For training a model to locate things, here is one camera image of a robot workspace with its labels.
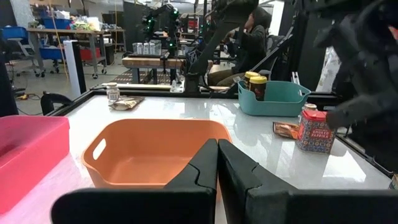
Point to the red plastic crate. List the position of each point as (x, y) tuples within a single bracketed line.
[(90, 54)]

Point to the white glossy table sheet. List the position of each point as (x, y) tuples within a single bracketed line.
[(264, 149)]

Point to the yellow lid spice jar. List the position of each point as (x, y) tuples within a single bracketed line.
[(250, 76), (258, 88)]

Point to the red smoked paprika tin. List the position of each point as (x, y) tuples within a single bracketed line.
[(314, 133)]

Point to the grey work table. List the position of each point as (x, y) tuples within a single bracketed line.
[(71, 32)]

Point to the brown white-label spice packet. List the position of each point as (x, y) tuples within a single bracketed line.
[(126, 104)]

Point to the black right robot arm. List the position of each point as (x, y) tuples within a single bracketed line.
[(217, 34)]

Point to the red plastic bin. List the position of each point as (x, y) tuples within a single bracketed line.
[(31, 149)]

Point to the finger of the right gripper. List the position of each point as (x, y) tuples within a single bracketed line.
[(363, 112)]

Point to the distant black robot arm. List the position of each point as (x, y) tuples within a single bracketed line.
[(169, 28)]

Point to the blue plastic crate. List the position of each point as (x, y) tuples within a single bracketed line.
[(51, 53), (57, 23)]

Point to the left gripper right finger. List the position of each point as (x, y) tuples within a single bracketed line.
[(280, 208)]

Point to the small glass spice jar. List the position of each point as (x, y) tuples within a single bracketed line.
[(112, 93)]

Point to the wooden workbench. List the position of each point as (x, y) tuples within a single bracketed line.
[(149, 62)]

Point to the black table frame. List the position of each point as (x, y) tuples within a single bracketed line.
[(74, 101)]

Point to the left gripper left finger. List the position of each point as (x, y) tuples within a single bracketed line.
[(140, 208)]

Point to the white upright panel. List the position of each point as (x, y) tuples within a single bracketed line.
[(69, 68)]

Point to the black frame clamp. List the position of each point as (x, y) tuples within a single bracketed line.
[(51, 99)]

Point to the teal plastic bin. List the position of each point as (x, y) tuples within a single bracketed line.
[(280, 102)]

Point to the blue chair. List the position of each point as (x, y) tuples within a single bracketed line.
[(15, 34)]

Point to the orange plastic bin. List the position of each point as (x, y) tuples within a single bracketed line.
[(140, 155)]

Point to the person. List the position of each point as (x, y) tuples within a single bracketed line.
[(252, 46)]

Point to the clear plastic container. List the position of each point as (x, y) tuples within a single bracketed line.
[(146, 48)]

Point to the orange foil spice packet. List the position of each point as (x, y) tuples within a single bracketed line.
[(284, 130)]

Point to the small silver can bottom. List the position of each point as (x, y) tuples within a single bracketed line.
[(310, 107)]

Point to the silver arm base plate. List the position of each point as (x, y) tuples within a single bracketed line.
[(177, 87)]

